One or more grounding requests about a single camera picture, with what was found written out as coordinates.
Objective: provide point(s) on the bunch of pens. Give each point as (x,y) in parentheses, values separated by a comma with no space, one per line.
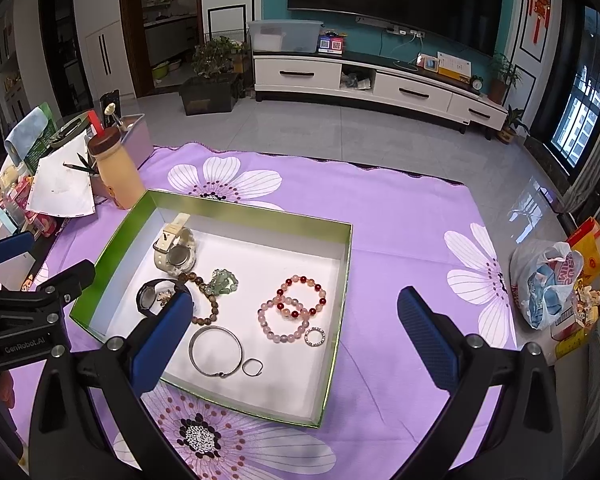
(80,164)

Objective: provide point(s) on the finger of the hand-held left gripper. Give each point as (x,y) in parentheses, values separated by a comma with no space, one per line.
(65,282)
(10,250)

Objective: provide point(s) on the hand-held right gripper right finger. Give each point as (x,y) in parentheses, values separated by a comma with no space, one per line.
(427,340)

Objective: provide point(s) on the pink storage bin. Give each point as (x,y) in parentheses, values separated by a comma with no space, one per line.
(137,142)

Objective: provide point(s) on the black wrist watch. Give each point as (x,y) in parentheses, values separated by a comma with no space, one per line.
(147,299)

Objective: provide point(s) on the yellow desk calendar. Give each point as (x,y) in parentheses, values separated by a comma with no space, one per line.
(454,66)

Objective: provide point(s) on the blue towel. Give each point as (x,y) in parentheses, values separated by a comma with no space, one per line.
(25,135)

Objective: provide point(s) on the alarm clock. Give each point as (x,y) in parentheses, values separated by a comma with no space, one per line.
(477,84)

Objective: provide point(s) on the white television cabinet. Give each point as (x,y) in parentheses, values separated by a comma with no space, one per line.
(300,75)

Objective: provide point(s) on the white paper sheet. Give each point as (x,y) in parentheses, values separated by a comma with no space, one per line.
(60,185)

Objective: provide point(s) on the pink box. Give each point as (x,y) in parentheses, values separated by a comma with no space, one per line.
(30,200)

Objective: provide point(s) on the television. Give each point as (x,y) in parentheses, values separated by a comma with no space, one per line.
(395,0)

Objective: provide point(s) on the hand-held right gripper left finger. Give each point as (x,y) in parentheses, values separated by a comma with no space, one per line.
(165,340)

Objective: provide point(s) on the white plastic bag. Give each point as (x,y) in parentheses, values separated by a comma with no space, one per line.
(545,280)

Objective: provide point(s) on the green cardboard box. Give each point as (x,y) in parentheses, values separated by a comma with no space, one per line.
(260,255)

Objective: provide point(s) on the grey-green plate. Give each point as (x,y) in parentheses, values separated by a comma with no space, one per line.
(72,127)

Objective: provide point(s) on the window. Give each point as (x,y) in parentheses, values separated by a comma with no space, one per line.
(580,110)

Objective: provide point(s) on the green carton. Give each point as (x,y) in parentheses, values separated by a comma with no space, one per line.
(40,147)

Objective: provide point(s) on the white spoon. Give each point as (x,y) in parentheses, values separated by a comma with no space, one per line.
(114,115)

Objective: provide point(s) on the stack of basins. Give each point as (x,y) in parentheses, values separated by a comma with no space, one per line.
(166,69)

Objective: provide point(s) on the leafy plant in black planter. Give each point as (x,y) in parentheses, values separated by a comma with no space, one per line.
(212,90)

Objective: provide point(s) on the tall potted plant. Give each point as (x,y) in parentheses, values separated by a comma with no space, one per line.
(502,77)

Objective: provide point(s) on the purple floral cloth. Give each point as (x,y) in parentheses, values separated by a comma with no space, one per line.
(405,220)

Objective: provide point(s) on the small gold ornament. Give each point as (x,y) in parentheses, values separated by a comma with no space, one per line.
(164,297)

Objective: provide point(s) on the small potted plant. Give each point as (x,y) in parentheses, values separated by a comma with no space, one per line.
(511,127)

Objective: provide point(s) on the white wrist watch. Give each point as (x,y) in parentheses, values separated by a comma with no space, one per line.
(177,255)

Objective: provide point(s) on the silver bangle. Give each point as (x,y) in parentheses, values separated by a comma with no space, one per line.
(194,357)

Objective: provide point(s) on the white wardrobe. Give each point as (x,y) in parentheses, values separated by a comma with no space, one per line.
(107,65)

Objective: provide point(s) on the white box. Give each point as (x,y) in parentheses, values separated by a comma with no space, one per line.
(5,260)

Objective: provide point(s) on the brown pen holder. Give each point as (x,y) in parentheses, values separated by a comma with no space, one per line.
(99,182)

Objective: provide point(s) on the pile of snack packets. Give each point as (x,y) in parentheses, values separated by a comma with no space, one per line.
(585,310)

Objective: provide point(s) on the clear storage box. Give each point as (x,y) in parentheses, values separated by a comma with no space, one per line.
(285,37)

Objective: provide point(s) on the small screen device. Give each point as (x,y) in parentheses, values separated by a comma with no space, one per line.
(427,62)

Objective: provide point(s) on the yellow bag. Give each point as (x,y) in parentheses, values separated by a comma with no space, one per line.
(590,245)

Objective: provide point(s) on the blue and red stand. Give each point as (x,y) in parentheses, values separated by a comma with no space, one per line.
(331,44)

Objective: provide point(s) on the yellow bottle with brown cap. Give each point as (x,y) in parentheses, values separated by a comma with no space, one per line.
(120,175)

